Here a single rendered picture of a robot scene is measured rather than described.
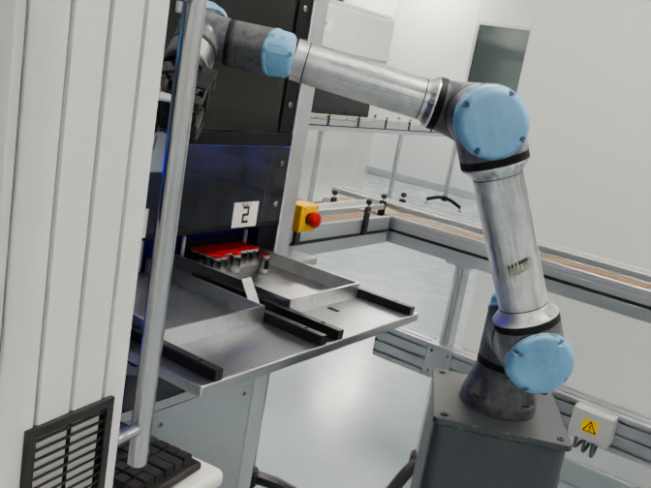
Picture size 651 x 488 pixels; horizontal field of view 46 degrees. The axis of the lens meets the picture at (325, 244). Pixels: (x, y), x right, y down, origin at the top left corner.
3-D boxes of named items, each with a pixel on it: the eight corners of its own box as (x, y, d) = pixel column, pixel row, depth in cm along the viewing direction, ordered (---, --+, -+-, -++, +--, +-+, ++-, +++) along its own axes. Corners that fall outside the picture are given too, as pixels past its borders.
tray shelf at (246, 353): (16, 302, 143) (17, 292, 143) (259, 261, 200) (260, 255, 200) (200, 398, 117) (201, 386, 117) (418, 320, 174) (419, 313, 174)
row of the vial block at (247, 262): (200, 271, 175) (202, 252, 174) (251, 262, 190) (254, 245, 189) (206, 274, 174) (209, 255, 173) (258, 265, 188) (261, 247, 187)
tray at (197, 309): (41, 289, 147) (43, 271, 146) (145, 272, 168) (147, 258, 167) (163, 349, 129) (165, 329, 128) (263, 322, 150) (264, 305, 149)
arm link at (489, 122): (559, 360, 145) (505, 74, 133) (585, 393, 130) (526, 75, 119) (497, 374, 146) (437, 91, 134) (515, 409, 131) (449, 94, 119)
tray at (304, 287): (171, 268, 175) (173, 254, 174) (247, 257, 196) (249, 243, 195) (288, 316, 156) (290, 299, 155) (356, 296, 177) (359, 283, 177)
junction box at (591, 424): (566, 433, 227) (573, 405, 225) (572, 428, 231) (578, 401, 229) (606, 449, 221) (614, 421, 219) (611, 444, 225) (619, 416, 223)
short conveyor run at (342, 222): (258, 266, 202) (266, 208, 199) (215, 251, 211) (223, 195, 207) (389, 243, 258) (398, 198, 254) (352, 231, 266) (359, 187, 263)
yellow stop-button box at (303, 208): (277, 226, 200) (281, 198, 198) (294, 224, 206) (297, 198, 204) (299, 233, 196) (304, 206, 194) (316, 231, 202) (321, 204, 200)
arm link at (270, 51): (299, 34, 132) (236, 19, 131) (296, 31, 121) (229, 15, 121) (291, 79, 134) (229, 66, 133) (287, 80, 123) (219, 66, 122)
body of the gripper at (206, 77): (201, 106, 108) (219, 58, 116) (140, 90, 107) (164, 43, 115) (195, 146, 114) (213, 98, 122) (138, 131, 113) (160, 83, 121)
